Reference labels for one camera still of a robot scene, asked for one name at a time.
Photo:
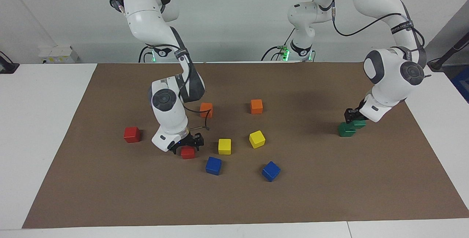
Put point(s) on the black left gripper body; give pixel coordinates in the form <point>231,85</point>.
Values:
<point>356,110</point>

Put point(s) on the brown paper table mat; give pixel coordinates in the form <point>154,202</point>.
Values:
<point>234,194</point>

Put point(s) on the yellow wooden cube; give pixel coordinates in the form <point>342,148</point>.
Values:
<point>257,139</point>
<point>224,146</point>

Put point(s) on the blue crate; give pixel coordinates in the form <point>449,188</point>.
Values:
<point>462,84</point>

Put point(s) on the black stand pole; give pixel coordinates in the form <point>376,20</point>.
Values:
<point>449,52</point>

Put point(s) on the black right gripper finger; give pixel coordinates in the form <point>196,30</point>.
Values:
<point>176,150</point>
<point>199,143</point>

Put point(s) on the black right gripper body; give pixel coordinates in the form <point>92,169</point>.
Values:
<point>190,139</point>

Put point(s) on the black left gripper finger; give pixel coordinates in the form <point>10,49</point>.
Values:
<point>348,116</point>
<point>357,118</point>

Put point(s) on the blue wooden cube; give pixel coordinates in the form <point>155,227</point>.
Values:
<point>271,171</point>
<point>213,165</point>

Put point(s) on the black device on table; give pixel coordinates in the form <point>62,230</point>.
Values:
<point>6,66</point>

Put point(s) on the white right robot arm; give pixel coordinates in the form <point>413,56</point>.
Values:
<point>168,113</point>

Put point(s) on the white power strip box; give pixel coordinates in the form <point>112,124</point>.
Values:
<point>58,54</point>

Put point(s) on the orange wooden cube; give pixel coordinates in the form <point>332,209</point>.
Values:
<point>256,106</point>
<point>206,110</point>

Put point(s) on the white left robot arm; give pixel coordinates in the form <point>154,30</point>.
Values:
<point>384,76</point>

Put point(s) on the red wooden cube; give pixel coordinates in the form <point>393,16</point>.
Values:
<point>132,134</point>
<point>187,153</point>

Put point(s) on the green wooden cube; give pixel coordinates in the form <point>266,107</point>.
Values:
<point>346,130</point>
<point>361,124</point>

